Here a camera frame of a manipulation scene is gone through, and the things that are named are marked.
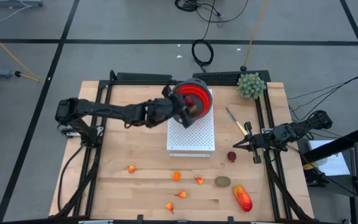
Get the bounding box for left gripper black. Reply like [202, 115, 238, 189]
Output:
[162, 85, 199, 129]

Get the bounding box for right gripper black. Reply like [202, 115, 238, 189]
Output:
[232, 121, 270, 165]

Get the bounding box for red collapsible bowl grey rim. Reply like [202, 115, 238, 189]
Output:
[172, 78, 213, 125]

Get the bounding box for red yellow toy mango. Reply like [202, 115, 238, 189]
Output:
[232, 184, 254, 213]

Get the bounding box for white perforated metal shelf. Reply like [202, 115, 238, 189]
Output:
[166, 88, 216, 158]

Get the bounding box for black rectangular box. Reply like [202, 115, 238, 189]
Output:
[116, 72, 173, 83]

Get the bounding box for green artificial potted plant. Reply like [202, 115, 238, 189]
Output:
[237, 72, 267, 100]

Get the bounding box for white paper sheet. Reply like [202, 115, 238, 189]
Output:
[308, 139, 351, 177]

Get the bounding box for knife with wooden handle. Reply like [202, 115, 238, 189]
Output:
[224, 106, 249, 136]

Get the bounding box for coiled black floor cable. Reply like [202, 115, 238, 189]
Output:
[191, 18, 217, 73]

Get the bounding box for black aluminium table frame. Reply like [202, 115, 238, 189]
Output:
[53, 70, 316, 224]

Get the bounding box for yellow cable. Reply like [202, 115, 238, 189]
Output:
[242, 0, 269, 72]
[0, 23, 40, 83]

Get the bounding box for black cable bundle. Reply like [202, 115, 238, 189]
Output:
[175, 0, 250, 24]

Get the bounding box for thin black cable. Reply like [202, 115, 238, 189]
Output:
[287, 75, 358, 122]

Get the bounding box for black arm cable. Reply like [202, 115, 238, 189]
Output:
[57, 144, 86, 214]

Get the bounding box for white floor cable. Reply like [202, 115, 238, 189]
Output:
[0, 0, 32, 30]

